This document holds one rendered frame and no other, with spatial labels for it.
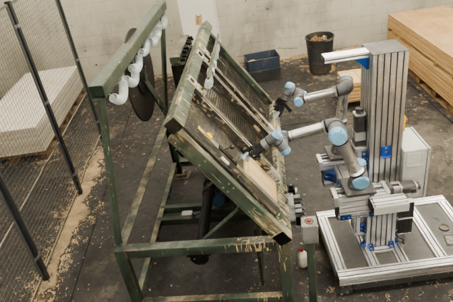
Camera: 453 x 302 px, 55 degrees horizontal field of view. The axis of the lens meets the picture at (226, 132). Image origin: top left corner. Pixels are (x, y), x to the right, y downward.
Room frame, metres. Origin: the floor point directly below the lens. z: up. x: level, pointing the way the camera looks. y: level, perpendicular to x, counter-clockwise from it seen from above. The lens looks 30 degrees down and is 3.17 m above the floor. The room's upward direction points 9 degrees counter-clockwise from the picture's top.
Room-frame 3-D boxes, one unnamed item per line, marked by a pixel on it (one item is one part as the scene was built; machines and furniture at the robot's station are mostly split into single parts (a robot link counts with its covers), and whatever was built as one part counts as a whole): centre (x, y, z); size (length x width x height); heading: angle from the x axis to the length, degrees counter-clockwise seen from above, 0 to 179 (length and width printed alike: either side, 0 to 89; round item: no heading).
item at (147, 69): (3.52, 0.63, 1.85); 0.80 x 0.06 x 0.80; 172
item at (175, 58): (4.34, 0.31, 1.38); 0.70 x 0.15 x 0.85; 172
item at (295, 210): (2.86, -0.49, 0.69); 0.50 x 0.14 x 0.24; 172
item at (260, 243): (3.56, 0.20, 0.41); 2.20 x 1.38 x 0.83; 172
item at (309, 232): (2.42, -0.50, 0.84); 0.12 x 0.12 x 0.18; 82
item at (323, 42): (7.27, -1.87, 0.33); 0.52 x 0.51 x 0.65; 178
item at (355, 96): (5.98, -2.02, 0.20); 0.61 x 0.53 x 0.40; 178
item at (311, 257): (2.42, -0.50, 0.38); 0.06 x 0.06 x 0.75; 82
